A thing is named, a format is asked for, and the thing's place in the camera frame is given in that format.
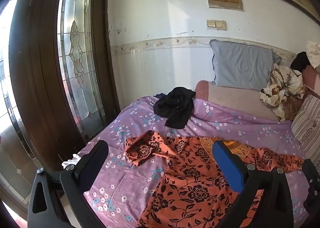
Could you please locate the pink beige mattress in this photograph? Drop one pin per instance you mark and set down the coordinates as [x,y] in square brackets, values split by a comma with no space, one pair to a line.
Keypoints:
[230,100]

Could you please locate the beige wall switch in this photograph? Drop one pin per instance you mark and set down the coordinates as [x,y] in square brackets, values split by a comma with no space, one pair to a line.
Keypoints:
[211,24]
[221,25]

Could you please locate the cream brown floral cloth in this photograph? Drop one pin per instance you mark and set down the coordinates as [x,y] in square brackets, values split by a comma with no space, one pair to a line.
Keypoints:
[277,85]

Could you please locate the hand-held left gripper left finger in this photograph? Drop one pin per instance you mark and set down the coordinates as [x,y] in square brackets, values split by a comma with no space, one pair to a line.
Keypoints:
[93,163]

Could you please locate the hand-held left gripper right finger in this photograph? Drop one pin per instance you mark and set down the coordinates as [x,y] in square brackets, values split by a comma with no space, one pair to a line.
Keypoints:
[228,165]

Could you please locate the small white cloth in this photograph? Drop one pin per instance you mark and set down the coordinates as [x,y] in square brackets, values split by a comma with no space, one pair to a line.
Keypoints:
[71,161]

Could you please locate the orange black floral garment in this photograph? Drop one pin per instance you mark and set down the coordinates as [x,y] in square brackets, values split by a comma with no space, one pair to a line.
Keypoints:
[190,168]

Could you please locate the black cloth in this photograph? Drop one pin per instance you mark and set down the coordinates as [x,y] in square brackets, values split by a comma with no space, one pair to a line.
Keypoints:
[301,62]

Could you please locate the brown wooden door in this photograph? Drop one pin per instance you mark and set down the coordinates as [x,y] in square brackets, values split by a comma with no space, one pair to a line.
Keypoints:
[37,68]

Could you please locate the white printed cloth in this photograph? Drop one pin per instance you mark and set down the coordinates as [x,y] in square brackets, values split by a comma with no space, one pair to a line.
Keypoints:
[315,53]

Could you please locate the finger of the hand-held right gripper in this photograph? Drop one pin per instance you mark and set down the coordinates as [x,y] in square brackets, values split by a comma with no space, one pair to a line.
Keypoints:
[312,185]

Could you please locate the striped patterned pillow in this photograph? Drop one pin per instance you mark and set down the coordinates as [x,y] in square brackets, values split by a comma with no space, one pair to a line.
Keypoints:
[307,123]

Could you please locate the purple floral bedsheet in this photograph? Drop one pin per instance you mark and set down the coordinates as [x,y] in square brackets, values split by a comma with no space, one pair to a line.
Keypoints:
[220,123]

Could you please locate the grey pillow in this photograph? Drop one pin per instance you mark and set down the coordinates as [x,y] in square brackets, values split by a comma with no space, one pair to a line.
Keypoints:
[240,65]

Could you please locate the stained glass door panel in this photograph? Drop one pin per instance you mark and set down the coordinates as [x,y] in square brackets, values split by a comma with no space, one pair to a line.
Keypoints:
[75,55]

